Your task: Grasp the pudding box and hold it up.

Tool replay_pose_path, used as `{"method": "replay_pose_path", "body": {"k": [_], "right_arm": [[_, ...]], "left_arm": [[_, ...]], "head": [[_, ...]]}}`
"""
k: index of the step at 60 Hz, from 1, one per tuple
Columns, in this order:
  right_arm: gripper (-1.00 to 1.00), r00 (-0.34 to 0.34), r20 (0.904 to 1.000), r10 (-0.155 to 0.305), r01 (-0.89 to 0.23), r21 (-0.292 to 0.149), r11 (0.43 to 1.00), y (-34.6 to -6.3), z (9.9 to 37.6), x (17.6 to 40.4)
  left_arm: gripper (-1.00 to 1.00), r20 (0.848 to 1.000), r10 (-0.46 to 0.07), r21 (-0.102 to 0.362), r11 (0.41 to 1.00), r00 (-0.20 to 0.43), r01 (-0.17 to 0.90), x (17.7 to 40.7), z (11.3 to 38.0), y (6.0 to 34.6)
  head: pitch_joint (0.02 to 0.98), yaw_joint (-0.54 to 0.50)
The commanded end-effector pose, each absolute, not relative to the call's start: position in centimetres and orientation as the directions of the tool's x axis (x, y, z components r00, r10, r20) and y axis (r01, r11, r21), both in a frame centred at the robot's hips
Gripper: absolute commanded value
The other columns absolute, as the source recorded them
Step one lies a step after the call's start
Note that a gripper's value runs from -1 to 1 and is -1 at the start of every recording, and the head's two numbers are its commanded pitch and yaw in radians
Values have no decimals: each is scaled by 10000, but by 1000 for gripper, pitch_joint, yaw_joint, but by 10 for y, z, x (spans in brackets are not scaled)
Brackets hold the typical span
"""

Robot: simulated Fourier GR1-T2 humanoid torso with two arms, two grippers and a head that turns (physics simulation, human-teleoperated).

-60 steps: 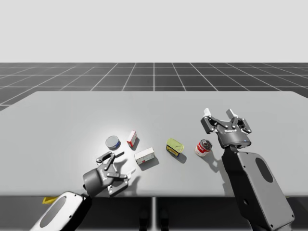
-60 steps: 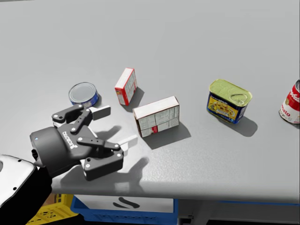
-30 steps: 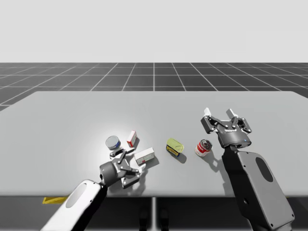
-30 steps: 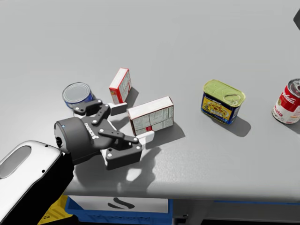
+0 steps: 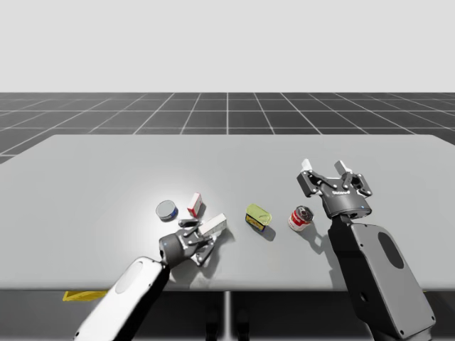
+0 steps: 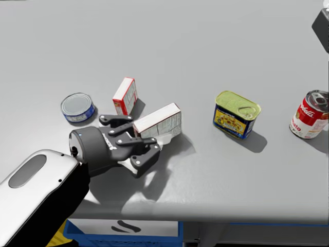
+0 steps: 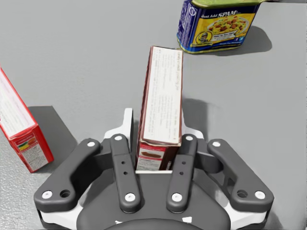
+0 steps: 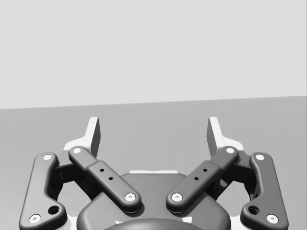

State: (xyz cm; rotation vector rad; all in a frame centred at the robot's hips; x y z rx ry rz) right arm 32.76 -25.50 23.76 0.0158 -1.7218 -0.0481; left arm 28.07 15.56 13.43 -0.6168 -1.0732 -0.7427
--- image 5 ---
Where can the red and white carton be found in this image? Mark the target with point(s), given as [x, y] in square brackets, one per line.
[195, 205]

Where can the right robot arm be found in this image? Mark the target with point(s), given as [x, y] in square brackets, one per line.
[380, 277]

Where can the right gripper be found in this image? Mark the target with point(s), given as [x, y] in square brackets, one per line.
[345, 204]

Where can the green and blue rectangular can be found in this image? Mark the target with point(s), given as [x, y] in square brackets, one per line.
[257, 217]

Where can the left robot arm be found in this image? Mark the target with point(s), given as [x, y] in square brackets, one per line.
[124, 298]

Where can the red and white can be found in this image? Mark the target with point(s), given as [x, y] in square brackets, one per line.
[298, 218]

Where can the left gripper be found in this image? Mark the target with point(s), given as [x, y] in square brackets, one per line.
[176, 247]

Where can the blue flat can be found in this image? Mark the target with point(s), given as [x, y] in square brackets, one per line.
[166, 210]

